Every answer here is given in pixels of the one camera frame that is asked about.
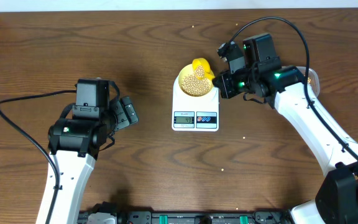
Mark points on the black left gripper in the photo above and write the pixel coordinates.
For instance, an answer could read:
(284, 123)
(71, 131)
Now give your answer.
(123, 120)

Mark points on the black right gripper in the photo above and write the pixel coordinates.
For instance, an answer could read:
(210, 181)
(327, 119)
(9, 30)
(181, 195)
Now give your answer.
(227, 90)

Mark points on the yellow measuring scoop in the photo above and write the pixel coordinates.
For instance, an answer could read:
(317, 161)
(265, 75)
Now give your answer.
(208, 72)

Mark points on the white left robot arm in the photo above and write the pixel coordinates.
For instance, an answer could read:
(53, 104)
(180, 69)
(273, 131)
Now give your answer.
(74, 146)

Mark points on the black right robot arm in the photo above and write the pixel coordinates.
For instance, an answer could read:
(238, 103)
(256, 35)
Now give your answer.
(255, 68)

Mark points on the soybeans in scoop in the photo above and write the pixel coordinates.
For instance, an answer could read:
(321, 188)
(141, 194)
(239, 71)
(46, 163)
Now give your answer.
(199, 72)

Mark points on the soybeans in yellow bowl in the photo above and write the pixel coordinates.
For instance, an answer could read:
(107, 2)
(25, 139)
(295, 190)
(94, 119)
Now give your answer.
(195, 87)

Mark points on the yellow bowl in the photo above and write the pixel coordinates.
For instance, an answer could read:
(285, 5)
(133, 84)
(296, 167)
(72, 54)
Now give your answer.
(186, 74)

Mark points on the white kitchen scale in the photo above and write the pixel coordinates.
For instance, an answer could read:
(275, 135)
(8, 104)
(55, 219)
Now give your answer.
(194, 113)

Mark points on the clear plastic container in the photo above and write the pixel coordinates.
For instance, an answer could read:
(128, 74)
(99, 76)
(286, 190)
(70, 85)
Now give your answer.
(314, 87)

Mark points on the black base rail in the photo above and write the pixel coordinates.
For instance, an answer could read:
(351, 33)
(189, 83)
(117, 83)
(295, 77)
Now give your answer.
(105, 213)

